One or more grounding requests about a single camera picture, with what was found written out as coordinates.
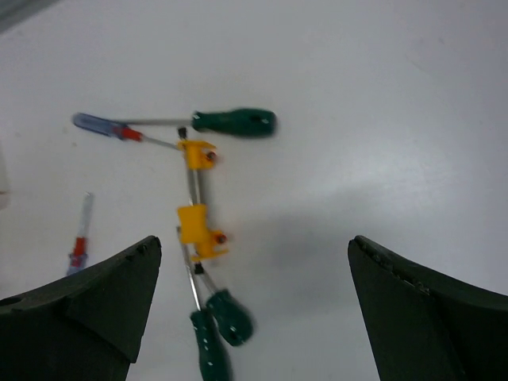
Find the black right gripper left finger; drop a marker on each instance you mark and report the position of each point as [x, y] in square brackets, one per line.
[86, 326]

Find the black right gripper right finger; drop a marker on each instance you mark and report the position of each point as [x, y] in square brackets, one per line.
[425, 325]

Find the small blue red screwdriver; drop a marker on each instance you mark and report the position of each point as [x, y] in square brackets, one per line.
[78, 256]

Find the yellow clamp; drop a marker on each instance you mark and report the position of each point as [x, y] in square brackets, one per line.
[194, 230]
[199, 156]

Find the blue red-collared screwdriver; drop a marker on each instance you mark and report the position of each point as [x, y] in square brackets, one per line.
[117, 129]

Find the long green-handled screwdriver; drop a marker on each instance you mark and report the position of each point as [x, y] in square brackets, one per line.
[239, 122]

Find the slim green-handled screwdriver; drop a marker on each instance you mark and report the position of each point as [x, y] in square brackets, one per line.
[212, 357]

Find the short green-handled screwdriver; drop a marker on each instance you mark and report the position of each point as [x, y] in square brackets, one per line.
[233, 321]

